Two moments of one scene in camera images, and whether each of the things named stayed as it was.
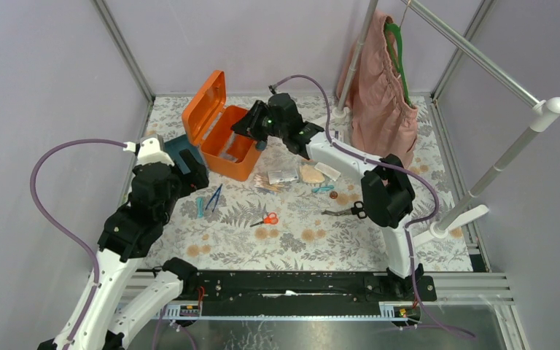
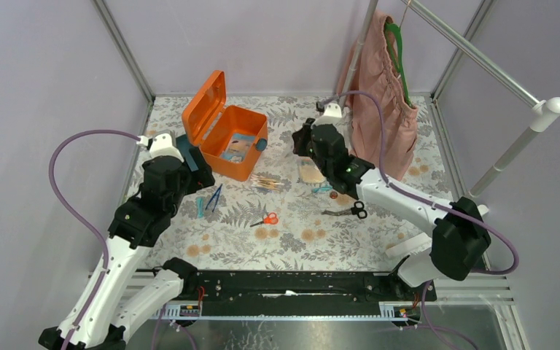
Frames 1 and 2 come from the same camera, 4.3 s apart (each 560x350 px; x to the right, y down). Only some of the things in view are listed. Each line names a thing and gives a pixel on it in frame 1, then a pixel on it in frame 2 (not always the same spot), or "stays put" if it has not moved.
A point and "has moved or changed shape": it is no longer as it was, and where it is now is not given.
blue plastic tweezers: x=216 y=199 stays put
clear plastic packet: x=224 y=153 has moved or changed shape
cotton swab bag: x=262 y=180 stays put
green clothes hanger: x=399 y=56 stays put
